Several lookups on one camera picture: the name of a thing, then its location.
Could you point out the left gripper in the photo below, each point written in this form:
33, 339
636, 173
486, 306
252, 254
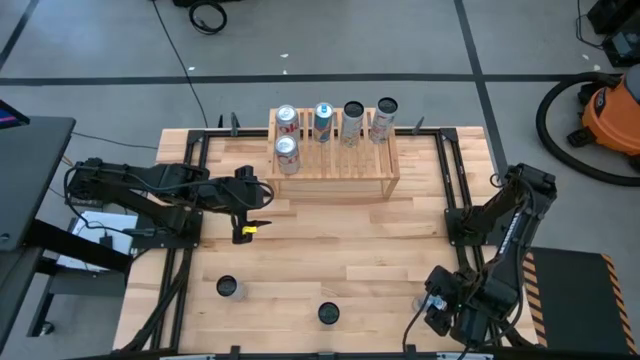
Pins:
240, 195

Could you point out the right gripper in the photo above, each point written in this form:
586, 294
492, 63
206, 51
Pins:
480, 300

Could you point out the blue silver Red Bull can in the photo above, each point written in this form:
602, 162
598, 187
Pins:
420, 303
323, 125

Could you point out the silver Diet Coke can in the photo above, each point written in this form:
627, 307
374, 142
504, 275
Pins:
288, 157
287, 120

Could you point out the white Celsius Peach Vibe can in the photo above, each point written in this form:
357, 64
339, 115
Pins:
381, 125

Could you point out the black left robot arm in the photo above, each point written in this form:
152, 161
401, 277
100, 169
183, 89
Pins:
150, 177

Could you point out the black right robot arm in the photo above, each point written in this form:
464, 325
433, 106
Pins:
515, 225

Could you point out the slatted wooden shelf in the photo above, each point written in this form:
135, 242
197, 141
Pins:
345, 167

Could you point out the yellow tape tag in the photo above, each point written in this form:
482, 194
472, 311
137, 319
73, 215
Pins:
249, 230

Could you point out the black table clamp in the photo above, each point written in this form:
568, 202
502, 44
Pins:
220, 122
234, 125
418, 127
411, 351
234, 352

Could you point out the black hazard-striped mat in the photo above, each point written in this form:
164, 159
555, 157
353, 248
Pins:
575, 300

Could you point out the white box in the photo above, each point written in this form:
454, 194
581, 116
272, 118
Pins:
95, 225

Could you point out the orange shop vacuum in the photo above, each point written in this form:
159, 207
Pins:
615, 115
542, 130

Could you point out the black desk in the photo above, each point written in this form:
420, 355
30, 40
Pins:
30, 165

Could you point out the laptop screen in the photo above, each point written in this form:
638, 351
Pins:
7, 117

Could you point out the black equipment case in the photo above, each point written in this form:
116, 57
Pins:
622, 45

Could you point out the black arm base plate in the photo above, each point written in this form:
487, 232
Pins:
452, 237
192, 240

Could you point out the black metal table frame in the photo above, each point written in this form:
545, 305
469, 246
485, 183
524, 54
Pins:
250, 133

